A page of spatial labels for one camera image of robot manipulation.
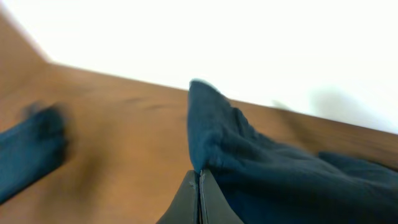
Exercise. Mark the folded dark blue garment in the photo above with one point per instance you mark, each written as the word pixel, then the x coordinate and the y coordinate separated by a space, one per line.
pixel 32 149

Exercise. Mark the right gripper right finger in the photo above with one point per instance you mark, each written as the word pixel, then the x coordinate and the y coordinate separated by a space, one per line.
pixel 214 207

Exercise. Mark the dark blue garment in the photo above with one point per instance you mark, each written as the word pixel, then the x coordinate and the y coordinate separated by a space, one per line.
pixel 265 181
pixel 32 149

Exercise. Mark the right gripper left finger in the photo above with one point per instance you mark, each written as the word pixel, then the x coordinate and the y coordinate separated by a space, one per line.
pixel 184 208

